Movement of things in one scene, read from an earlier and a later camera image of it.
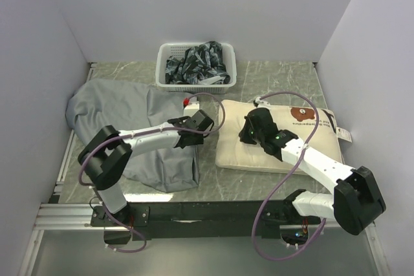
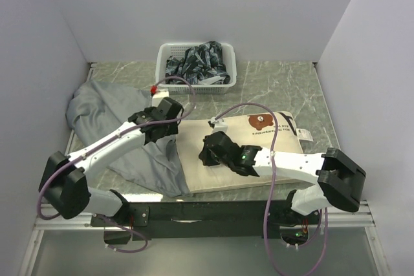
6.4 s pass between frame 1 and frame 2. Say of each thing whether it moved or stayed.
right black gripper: moved
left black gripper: moved
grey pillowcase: stayed
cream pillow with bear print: moved
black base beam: stayed
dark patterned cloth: stayed
